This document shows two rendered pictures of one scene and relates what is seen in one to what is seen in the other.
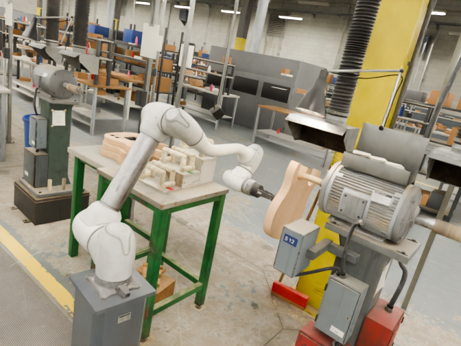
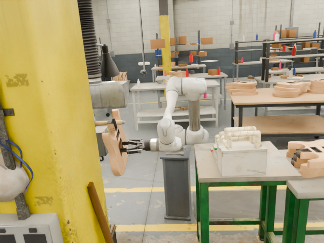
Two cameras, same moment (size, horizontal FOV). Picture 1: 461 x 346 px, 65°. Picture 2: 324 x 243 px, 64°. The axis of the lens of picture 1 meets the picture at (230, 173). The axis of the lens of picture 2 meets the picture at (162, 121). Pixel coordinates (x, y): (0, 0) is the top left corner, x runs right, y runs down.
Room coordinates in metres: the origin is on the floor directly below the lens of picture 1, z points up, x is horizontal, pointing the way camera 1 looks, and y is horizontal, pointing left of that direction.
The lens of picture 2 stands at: (3.35, -0.93, 1.74)
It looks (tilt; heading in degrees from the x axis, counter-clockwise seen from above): 16 degrees down; 149
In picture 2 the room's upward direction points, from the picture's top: 4 degrees counter-clockwise
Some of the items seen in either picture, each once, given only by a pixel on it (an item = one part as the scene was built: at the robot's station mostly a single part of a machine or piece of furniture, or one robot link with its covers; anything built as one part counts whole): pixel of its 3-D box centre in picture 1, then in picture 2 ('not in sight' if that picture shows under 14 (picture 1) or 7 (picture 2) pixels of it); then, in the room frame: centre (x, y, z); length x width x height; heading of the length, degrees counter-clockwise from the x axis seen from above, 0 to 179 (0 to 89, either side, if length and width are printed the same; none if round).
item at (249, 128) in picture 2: not in sight; (239, 129); (2.28, 0.28, 1.20); 0.20 x 0.03 x 0.03; 57
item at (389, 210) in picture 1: (367, 200); not in sight; (1.53, -0.62, 1.25); 0.41 x 0.27 x 0.26; 54
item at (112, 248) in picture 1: (115, 248); (176, 136); (1.36, 0.42, 0.87); 0.18 x 0.16 x 0.22; 50
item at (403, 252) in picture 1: (372, 234); not in sight; (1.50, -0.68, 1.11); 0.36 x 0.24 x 0.04; 54
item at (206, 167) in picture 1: (192, 165); (240, 158); (2.31, 0.26, 1.02); 0.27 x 0.15 x 0.17; 58
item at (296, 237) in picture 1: (311, 258); (92, 146); (1.39, -0.41, 0.99); 0.24 x 0.21 x 0.26; 54
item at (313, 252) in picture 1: (319, 248); not in sight; (1.43, -0.45, 1.02); 0.19 x 0.04 x 0.04; 144
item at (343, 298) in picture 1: (348, 279); not in sight; (1.37, -0.59, 0.93); 0.15 x 0.10 x 0.55; 54
